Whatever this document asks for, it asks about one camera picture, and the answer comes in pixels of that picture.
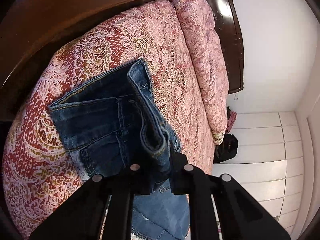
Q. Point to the dark wooden bed frame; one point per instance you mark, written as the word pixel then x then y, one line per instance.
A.
pixel 33 30

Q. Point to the pink floral duvet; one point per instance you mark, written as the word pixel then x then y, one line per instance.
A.
pixel 198 26

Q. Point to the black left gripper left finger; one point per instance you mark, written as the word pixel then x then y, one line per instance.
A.
pixel 100 209

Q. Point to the red paisley bedspread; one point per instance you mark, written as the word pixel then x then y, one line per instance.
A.
pixel 38 173

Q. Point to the dark wooden headboard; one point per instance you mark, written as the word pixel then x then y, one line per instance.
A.
pixel 228 29

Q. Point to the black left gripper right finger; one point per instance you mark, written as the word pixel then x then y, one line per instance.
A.
pixel 220 208

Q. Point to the magenta clothes pile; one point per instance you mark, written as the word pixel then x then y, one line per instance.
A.
pixel 231 118

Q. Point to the yellow patterned pillow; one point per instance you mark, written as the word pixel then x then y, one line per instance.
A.
pixel 218 137

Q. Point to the blue denim jeans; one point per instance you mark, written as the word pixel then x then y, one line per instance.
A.
pixel 111 122

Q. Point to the white built-in wardrobe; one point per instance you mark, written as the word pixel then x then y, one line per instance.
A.
pixel 272 164

